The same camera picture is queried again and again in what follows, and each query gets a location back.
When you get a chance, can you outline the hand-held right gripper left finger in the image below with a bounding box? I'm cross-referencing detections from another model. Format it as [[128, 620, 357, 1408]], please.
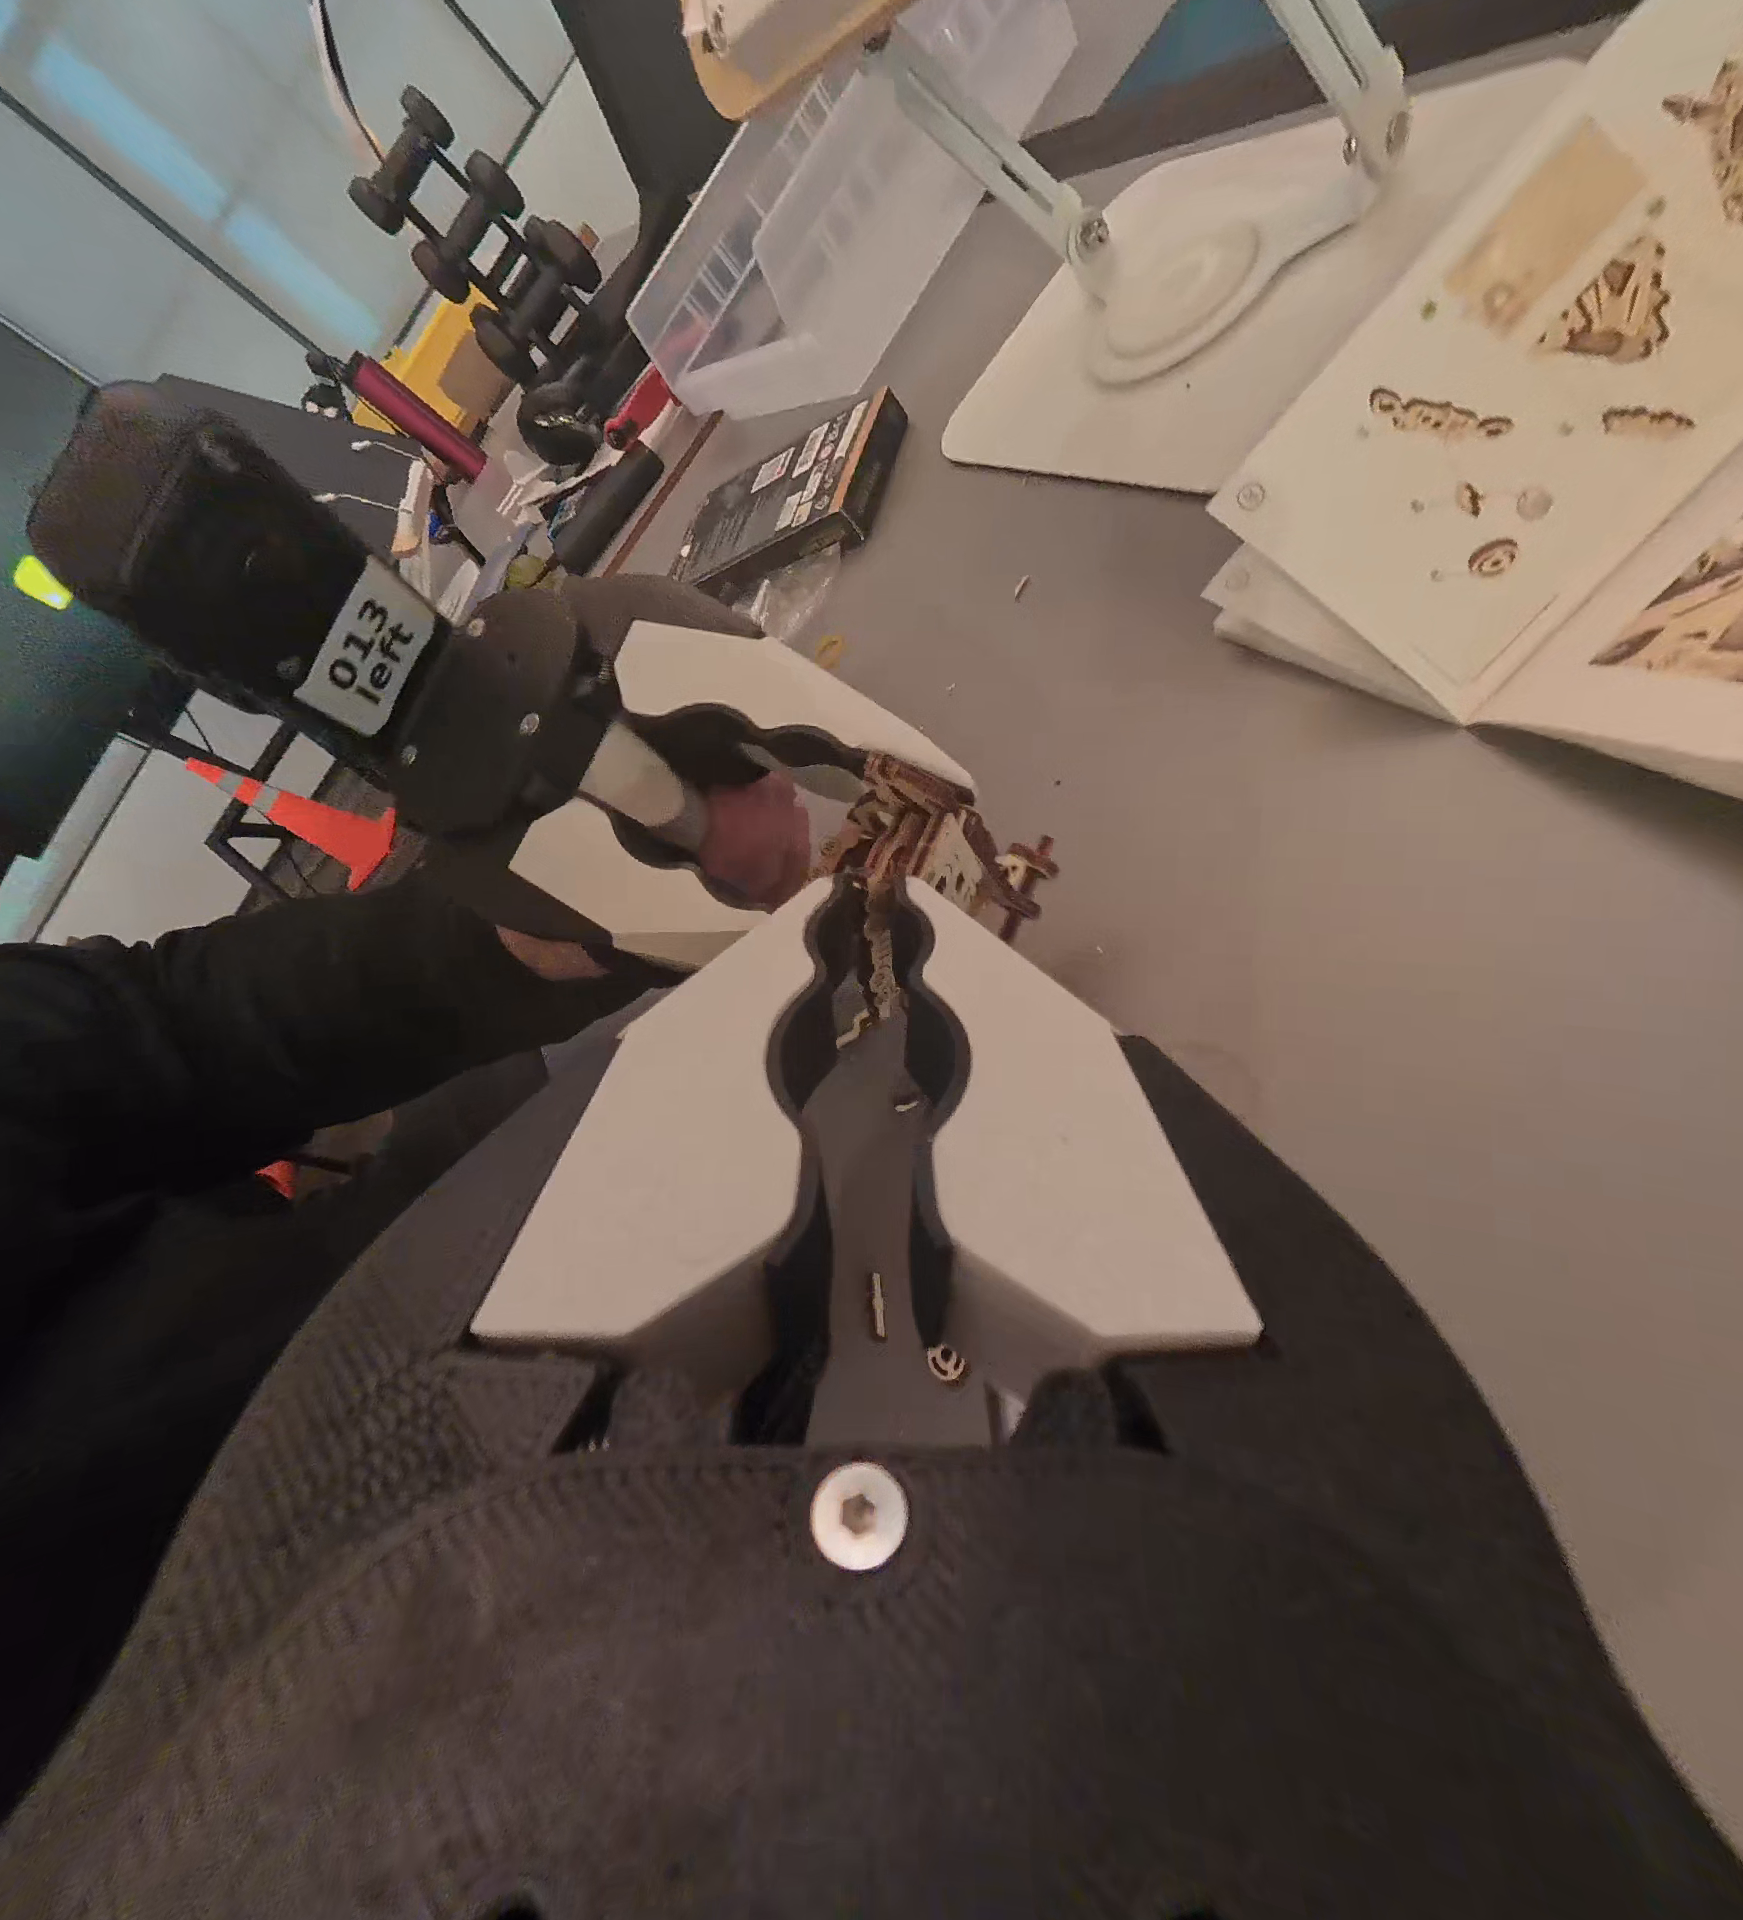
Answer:
[[470, 878, 874, 1447]]

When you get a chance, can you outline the clear plastic bag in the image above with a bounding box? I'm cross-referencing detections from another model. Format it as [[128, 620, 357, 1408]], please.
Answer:
[[746, 544, 844, 634]]

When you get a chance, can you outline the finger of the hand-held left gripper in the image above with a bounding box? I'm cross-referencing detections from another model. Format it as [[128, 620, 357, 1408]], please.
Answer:
[[508, 799, 813, 972], [609, 619, 982, 802]]

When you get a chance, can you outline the orange traffic cone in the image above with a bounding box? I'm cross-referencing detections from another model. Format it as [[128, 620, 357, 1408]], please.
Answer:
[[185, 753, 401, 898]]

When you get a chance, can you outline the clear plastic organizer box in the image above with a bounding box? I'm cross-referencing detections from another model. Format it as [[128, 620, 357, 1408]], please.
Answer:
[[627, 0, 1080, 425]]

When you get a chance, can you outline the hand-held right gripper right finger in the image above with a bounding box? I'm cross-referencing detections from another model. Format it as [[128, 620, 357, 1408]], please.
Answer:
[[884, 878, 1265, 1441]]

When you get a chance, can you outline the ornamented wooden bumper strip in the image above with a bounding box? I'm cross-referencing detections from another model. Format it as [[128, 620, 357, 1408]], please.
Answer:
[[824, 878, 916, 1051]]

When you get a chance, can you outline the yellow box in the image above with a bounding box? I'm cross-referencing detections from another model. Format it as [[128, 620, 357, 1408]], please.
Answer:
[[387, 290, 541, 439]]

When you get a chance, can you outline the person's left hand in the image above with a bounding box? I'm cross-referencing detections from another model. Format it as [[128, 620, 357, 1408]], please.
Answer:
[[698, 776, 816, 912]]

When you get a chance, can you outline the red handled tool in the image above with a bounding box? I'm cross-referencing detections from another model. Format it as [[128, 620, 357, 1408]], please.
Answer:
[[604, 364, 681, 452]]

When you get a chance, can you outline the black model kit box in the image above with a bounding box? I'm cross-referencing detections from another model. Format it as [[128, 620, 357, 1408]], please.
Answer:
[[673, 387, 912, 590]]

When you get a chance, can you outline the maroon metal tube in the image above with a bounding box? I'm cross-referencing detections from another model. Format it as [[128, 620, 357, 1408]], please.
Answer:
[[342, 349, 492, 483]]

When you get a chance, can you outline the wooden model car chassis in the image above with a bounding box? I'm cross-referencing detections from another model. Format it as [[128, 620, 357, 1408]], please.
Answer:
[[807, 753, 1064, 943]]

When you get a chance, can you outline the white instruction booklet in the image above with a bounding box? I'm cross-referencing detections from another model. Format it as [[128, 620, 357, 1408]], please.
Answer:
[[1204, 0, 1743, 827]]

